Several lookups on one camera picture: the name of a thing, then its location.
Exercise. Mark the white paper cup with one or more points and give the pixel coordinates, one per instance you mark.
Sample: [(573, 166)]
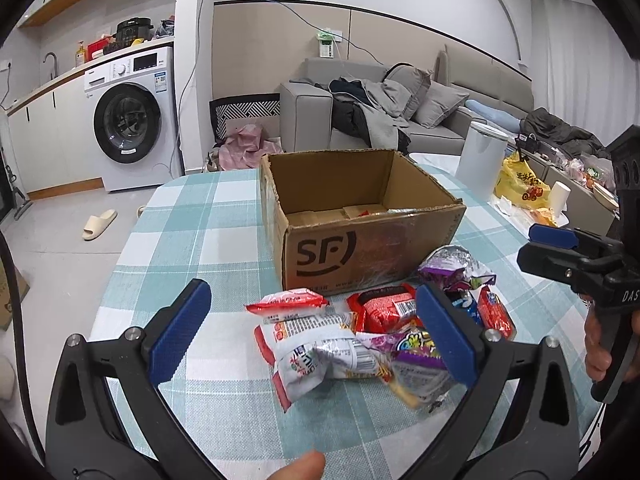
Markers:
[(560, 197)]

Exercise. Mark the red box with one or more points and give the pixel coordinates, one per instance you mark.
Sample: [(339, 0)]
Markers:
[(100, 50)]

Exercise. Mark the yellow plastic bag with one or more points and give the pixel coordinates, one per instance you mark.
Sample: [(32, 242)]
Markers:
[(522, 185)]

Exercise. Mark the grey cushion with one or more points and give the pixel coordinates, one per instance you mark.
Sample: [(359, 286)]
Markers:
[(410, 87), (440, 105)]

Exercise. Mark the beige slipper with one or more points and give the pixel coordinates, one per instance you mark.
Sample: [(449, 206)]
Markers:
[(141, 211), (100, 224)]

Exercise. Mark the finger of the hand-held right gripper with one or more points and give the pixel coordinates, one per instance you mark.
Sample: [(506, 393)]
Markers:
[(547, 261), (550, 236)]

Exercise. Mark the wooden wall cabinet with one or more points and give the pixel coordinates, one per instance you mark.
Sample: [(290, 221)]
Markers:
[(60, 5)]

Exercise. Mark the grey jacket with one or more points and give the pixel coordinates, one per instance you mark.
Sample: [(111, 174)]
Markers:
[(385, 110)]

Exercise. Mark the blue snack packet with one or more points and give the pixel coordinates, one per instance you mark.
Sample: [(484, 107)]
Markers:
[(467, 307)]

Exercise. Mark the low coffee table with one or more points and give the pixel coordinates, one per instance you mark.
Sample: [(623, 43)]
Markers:
[(585, 195)]

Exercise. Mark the silver white snack packet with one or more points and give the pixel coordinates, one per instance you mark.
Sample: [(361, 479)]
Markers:
[(310, 360)]

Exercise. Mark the black clothing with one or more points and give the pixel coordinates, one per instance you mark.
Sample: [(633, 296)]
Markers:
[(347, 110)]

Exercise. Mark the red snack packet dark label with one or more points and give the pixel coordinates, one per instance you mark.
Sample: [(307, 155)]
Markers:
[(380, 312)]

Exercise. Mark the black pressure cooker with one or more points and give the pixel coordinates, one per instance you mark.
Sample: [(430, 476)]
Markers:
[(131, 32)]

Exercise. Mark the dark green jacket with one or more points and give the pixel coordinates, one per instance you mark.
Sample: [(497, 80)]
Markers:
[(560, 132)]

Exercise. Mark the white washing machine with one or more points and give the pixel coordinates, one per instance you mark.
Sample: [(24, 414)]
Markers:
[(160, 170)]

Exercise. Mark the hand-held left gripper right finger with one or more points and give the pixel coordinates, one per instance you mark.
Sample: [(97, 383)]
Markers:
[(445, 335)]

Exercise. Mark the kitchen faucet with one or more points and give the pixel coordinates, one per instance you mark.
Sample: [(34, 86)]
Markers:
[(50, 57)]

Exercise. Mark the green white wall device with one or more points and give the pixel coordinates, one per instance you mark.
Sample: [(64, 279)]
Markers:
[(327, 45)]

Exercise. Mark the orange food bag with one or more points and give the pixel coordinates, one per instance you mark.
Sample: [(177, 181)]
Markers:
[(542, 217)]

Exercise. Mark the grey sofa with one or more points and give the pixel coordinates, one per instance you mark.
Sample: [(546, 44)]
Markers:
[(305, 115)]

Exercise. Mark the brown cardboard box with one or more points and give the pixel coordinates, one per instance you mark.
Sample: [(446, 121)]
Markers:
[(320, 255)]

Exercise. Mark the yellow bottle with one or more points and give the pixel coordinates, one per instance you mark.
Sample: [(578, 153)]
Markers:
[(80, 56)]

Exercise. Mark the red and white snack packet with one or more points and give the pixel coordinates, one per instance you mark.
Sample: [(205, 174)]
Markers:
[(287, 305)]

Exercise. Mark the white curtain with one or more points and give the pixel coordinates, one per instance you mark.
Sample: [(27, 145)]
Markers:
[(585, 60)]

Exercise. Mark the teal checked tablecloth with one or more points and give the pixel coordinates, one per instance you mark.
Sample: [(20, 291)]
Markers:
[(200, 240)]

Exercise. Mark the person's right hand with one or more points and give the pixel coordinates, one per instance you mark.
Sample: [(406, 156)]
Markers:
[(594, 347)]

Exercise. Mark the white cylindrical bin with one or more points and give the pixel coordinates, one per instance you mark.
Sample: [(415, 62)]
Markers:
[(480, 160)]

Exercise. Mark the white kitchen base cabinet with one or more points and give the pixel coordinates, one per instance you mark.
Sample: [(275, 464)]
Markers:
[(55, 135)]

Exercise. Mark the light blue pillow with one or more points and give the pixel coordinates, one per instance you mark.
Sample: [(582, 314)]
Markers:
[(492, 115)]

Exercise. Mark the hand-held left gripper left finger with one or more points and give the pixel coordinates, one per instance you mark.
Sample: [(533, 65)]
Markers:
[(180, 332)]

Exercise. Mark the large purple snack packet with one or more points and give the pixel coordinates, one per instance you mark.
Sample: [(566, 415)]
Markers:
[(410, 357)]

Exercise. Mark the pink cloth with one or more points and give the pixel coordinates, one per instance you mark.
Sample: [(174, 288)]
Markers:
[(245, 147)]

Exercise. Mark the flat cardboard box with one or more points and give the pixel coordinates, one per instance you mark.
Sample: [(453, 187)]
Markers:
[(10, 295)]

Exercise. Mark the grey bag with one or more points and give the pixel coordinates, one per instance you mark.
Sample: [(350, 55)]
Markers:
[(165, 29)]

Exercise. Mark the small red snack packet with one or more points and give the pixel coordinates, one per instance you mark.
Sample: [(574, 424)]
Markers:
[(495, 312)]

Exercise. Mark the black white patterned bag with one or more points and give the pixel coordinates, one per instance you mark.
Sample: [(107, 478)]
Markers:
[(245, 107)]

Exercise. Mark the purple and silver snack packet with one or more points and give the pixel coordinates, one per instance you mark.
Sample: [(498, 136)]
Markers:
[(447, 265)]

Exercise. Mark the person's left hand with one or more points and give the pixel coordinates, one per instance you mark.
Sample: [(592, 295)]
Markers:
[(305, 467)]

